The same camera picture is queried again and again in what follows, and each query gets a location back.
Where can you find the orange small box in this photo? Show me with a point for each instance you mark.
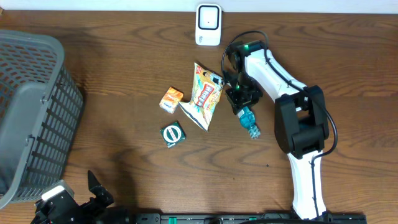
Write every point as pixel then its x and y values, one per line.
pixel 170 100

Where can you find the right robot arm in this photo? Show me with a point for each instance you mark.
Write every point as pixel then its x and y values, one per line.
pixel 300 122

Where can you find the yellow snack bag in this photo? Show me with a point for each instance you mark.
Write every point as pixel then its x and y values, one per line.
pixel 206 93

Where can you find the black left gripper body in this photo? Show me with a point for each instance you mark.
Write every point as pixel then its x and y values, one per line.
pixel 89 211

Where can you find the green small box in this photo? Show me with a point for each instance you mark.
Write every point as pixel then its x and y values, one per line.
pixel 173 134

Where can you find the white barcode scanner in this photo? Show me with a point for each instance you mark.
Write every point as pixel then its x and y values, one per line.
pixel 208 24

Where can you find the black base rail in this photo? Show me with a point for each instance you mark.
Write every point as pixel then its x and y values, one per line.
pixel 272 217

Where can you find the teal mouthwash bottle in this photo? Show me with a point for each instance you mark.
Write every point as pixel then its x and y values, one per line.
pixel 248 121

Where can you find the grey plastic mesh basket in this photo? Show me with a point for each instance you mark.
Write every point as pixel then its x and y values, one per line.
pixel 41 107

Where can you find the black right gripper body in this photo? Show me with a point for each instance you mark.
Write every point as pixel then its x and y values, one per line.
pixel 244 93

